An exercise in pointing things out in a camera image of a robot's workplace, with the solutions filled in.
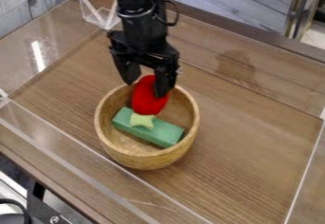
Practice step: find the red plush fruit green leaf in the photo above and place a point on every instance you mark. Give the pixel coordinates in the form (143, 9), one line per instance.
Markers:
(146, 104)

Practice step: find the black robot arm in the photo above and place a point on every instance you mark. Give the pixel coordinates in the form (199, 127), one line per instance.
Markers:
(137, 5)

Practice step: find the green rectangular block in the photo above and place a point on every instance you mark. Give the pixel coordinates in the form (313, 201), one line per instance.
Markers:
(164, 135)

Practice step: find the wooden table leg background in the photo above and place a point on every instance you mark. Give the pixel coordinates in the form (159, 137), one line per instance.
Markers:
(299, 18)

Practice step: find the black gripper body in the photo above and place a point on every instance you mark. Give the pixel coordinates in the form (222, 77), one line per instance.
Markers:
(141, 37)

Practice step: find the black table frame bracket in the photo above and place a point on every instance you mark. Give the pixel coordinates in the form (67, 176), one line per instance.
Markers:
(37, 209)

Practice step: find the wooden bowl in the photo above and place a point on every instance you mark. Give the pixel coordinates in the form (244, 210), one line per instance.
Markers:
(132, 151)

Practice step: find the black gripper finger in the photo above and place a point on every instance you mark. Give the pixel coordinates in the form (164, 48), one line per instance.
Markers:
(127, 67)
(166, 76)

